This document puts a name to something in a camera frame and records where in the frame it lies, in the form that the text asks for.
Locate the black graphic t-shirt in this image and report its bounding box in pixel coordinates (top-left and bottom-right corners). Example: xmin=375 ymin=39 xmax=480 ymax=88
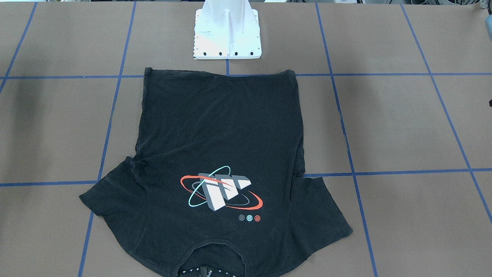
xmin=80 ymin=68 xmax=352 ymax=277

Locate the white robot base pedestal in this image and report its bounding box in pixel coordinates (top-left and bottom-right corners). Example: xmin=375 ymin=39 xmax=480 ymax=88
xmin=193 ymin=0 xmax=262 ymax=60

